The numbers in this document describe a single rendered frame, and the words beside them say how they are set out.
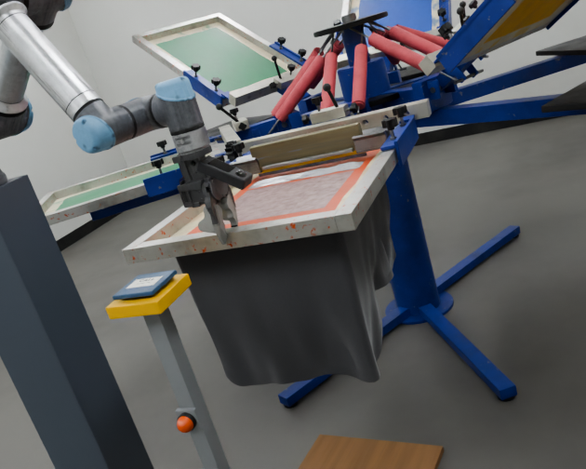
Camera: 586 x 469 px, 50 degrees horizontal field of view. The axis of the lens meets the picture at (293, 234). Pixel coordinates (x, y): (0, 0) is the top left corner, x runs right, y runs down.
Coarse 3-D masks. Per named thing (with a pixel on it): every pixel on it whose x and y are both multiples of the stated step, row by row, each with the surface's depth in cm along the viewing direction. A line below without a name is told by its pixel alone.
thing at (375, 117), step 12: (384, 108) 203; (408, 108) 195; (420, 108) 194; (336, 120) 207; (348, 120) 203; (360, 120) 202; (372, 120) 201; (288, 132) 212; (300, 132) 210; (252, 144) 218
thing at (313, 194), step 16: (352, 160) 185; (368, 160) 179; (320, 176) 177; (336, 176) 172; (352, 176) 167; (288, 192) 171; (304, 192) 166; (320, 192) 161; (336, 192) 157; (272, 208) 159; (288, 208) 155; (304, 208) 151; (320, 208) 147
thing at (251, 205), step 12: (300, 168) 194; (240, 192) 187; (252, 192) 183; (264, 192) 178; (276, 192) 174; (240, 204) 173; (252, 204) 169; (264, 204) 166; (240, 216) 161; (252, 216) 158
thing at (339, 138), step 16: (336, 128) 182; (352, 128) 180; (272, 144) 190; (288, 144) 188; (304, 144) 187; (320, 144) 185; (336, 144) 183; (352, 144) 182; (272, 160) 192; (288, 160) 190
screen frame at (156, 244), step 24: (384, 168) 155; (360, 192) 138; (168, 216) 168; (192, 216) 172; (312, 216) 131; (336, 216) 127; (360, 216) 131; (144, 240) 152; (168, 240) 145; (192, 240) 141; (216, 240) 139; (240, 240) 137; (264, 240) 135
